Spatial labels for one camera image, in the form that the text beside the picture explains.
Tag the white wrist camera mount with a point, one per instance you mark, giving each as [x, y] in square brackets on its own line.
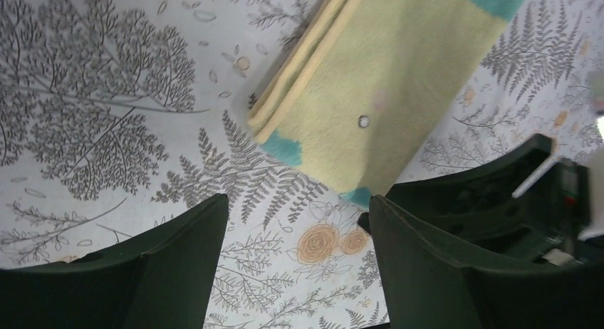
[594, 163]

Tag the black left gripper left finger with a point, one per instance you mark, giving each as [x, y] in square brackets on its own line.
[161, 278]

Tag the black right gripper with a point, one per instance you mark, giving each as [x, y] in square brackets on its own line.
[522, 209]

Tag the yellow and teal towel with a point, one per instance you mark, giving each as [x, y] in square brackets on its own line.
[367, 82]

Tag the floral patterned table mat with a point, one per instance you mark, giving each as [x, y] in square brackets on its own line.
[118, 115]

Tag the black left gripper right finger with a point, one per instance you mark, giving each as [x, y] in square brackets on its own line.
[434, 279]

